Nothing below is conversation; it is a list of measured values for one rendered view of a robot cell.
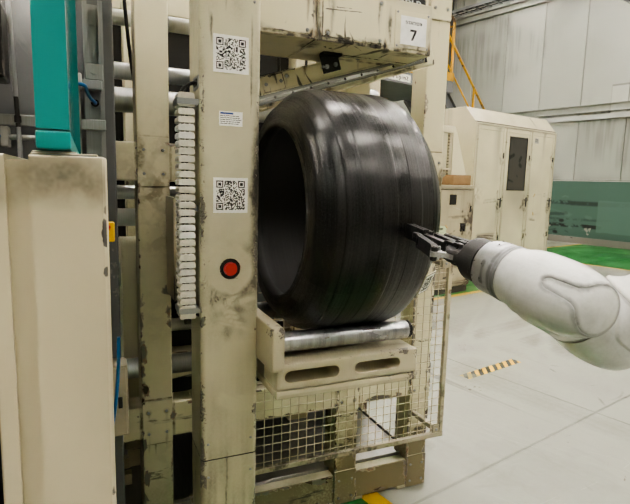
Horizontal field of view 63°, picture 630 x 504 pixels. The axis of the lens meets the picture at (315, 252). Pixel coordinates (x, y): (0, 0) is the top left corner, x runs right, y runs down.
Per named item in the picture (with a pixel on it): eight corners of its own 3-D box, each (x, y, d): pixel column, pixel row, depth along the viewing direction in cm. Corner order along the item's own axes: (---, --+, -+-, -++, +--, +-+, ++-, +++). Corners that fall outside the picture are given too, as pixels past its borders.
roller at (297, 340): (273, 356, 114) (279, 348, 110) (269, 337, 116) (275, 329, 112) (407, 340, 128) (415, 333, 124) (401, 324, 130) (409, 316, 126)
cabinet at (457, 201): (417, 299, 560) (424, 184, 543) (380, 290, 607) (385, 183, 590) (470, 291, 614) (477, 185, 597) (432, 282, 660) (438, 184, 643)
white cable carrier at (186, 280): (180, 319, 111) (177, 91, 104) (176, 314, 115) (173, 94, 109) (200, 318, 112) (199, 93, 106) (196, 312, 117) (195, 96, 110)
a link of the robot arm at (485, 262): (497, 248, 77) (471, 238, 82) (487, 305, 79) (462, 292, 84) (542, 246, 80) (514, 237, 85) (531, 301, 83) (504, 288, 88)
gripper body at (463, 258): (513, 242, 85) (476, 229, 93) (473, 243, 82) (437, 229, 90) (505, 285, 87) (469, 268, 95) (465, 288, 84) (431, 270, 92)
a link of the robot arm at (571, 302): (476, 291, 77) (524, 325, 83) (560, 333, 63) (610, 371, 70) (515, 230, 77) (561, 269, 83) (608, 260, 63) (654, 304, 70)
